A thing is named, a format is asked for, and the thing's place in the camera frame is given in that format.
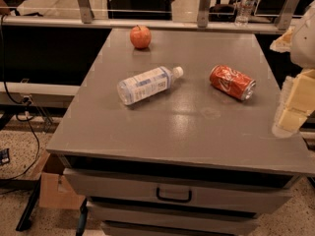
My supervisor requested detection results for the metal railing frame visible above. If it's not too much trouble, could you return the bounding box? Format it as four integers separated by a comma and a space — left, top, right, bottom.
1, 0, 314, 33

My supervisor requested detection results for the clear plastic water bottle lying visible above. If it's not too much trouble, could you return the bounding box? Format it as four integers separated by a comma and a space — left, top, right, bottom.
117, 66, 184, 105

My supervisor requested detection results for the red apple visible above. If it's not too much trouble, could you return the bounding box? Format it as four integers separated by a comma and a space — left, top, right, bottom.
130, 26, 152, 49

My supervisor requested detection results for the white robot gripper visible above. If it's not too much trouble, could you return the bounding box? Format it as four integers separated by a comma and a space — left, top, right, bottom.
270, 2, 315, 138

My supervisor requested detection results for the black drawer handle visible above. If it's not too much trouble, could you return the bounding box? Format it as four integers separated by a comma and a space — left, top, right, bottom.
156, 188, 192, 204

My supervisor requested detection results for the black cable on floor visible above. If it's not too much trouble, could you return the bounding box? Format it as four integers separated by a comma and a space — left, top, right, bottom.
0, 15, 41, 182

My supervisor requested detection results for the grey drawer cabinet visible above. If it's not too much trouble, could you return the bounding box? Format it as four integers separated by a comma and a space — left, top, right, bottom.
48, 29, 315, 236

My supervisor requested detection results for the brown cardboard box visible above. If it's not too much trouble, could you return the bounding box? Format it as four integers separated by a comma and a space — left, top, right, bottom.
31, 151, 85, 209

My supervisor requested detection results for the red coke can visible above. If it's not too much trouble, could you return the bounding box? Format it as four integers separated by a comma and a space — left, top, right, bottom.
209, 65, 256, 101

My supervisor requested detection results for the upright water bottle background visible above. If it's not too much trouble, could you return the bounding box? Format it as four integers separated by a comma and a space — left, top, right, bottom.
235, 0, 256, 26

